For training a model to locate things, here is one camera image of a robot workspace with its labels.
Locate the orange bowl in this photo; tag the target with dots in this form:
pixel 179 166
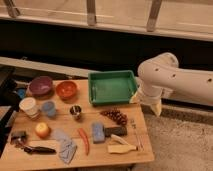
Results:
pixel 66 89

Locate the black handled tool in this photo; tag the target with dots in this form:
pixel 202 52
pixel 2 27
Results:
pixel 38 150

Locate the purple bowl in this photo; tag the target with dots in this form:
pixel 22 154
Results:
pixel 41 86

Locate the green plastic tray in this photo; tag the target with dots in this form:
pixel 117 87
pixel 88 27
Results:
pixel 111 87

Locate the small blue bowl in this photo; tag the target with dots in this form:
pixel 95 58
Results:
pixel 21 92

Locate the red apple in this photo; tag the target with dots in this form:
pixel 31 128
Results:
pixel 42 130

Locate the white paper cup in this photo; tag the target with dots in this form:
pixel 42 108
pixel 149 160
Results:
pixel 29 106

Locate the small dark clamp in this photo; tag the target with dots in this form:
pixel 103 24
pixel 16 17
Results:
pixel 18 137

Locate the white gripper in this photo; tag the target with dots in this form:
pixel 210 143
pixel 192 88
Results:
pixel 149 95

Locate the bunch of dark grapes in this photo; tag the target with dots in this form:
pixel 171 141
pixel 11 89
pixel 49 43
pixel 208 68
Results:
pixel 115 115

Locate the blue grey cloth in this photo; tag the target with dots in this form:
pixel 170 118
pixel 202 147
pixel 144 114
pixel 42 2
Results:
pixel 67 146

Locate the small metal cup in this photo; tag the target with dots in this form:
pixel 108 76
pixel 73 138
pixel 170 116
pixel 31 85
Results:
pixel 76 111

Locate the dark brush block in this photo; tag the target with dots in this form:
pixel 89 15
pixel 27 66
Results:
pixel 120 131

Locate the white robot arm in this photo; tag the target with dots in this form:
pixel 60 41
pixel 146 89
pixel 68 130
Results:
pixel 161 77

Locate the metal fork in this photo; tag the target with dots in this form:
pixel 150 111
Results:
pixel 133 124

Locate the red chili pepper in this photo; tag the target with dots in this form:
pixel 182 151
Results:
pixel 84 137

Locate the blue sponge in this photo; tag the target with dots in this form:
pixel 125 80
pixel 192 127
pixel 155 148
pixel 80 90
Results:
pixel 98 132

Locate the blue plastic cup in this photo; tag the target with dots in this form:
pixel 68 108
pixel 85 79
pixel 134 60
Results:
pixel 48 108

